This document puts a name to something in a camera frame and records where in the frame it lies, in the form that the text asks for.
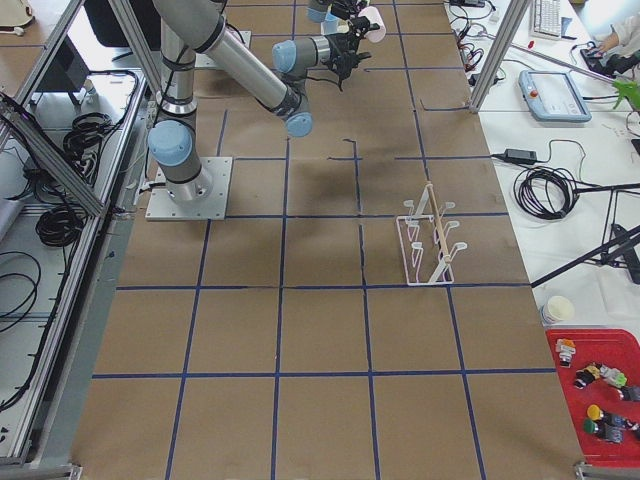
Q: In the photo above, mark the teach pendant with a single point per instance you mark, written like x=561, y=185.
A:
x=553, y=97

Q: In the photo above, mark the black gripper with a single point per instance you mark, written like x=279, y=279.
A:
x=347, y=8
x=339, y=47

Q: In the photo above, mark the black power adapter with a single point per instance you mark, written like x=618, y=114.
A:
x=520, y=156

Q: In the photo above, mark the pink plastic cup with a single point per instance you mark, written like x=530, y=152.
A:
x=376, y=30

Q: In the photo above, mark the black camera tripod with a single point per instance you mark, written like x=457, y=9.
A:
x=601, y=235

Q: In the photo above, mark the red parts tray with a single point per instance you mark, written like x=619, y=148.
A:
x=612, y=347

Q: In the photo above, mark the light blue cup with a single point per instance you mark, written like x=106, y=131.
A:
x=330, y=24

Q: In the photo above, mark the white wire cup rack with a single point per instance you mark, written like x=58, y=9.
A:
x=423, y=233

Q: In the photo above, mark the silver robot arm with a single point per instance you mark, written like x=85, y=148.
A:
x=316, y=11
x=191, y=27

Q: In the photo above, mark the paper cup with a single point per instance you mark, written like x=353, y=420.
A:
x=557, y=309

